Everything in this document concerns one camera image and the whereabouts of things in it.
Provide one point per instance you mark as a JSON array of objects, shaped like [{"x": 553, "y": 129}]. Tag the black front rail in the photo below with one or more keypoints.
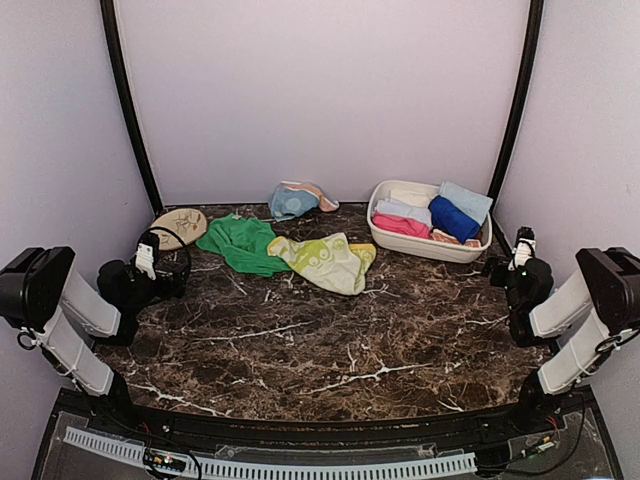
[{"x": 201, "y": 433}]

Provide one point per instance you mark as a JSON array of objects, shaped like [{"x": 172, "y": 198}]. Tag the small green circuit board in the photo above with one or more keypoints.
[{"x": 163, "y": 461}]

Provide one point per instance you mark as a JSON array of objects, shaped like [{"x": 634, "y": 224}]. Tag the white slotted cable duct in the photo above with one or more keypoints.
[{"x": 130, "y": 452}]

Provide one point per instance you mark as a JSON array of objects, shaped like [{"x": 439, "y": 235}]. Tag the cream rolled towel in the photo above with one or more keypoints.
[{"x": 409, "y": 197}]

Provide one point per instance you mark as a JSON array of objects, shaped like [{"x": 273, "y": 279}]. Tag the white lavender rolled towel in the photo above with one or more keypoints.
[{"x": 398, "y": 208}]

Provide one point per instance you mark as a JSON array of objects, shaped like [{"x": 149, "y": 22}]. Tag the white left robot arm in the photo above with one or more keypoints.
[{"x": 53, "y": 308}]

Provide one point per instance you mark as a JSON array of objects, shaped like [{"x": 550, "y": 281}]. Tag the black corner frame post left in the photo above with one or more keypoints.
[{"x": 126, "y": 100}]

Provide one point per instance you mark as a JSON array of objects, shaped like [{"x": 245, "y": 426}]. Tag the black corner frame post right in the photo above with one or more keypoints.
[{"x": 521, "y": 90}]

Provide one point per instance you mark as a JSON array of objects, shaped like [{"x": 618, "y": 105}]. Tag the cream yellow cloth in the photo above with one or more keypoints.
[{"x": 331, "y": 263}]

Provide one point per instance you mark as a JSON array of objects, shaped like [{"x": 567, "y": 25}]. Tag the black corner frame post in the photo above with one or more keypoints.
[
  {"x": 126, "y": 100},
  {"x": 521, "y": 90}
]

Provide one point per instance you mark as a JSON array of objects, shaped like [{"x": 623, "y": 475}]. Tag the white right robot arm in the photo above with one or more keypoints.
[{"x": 595, "y": 312}]

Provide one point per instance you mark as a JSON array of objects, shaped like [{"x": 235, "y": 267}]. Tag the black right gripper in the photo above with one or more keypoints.
[{"x": 497, "y": 278}]

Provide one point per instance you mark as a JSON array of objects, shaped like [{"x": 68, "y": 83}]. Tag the orange patterned rolled towel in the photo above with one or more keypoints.
[{"x": 441, "y": 236}]

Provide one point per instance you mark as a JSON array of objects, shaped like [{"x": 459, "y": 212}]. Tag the royal blue towel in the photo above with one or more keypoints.
[{"x": 447, "y": 217}]

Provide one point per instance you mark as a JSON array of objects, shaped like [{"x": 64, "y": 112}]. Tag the light blue towel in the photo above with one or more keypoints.
[{"x": 474, "y": 205}]

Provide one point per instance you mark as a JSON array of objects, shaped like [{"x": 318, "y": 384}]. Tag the green towel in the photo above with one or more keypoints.
[{"x": 243, "y": 245}]

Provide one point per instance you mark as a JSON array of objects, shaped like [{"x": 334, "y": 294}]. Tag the white plastic basket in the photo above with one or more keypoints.
[{"x": 426, "y": 248}]

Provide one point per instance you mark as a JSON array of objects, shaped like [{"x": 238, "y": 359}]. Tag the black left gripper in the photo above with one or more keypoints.
[{"x": 177, "y": 283}]

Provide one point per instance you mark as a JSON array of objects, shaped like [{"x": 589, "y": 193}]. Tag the pink rolled towel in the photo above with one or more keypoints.
[{"x": 401, "y": 225}]

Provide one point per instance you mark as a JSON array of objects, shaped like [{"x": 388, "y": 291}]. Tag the pale blue patterned cloth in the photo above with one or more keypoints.
[{"x": 291, "y": 200}]

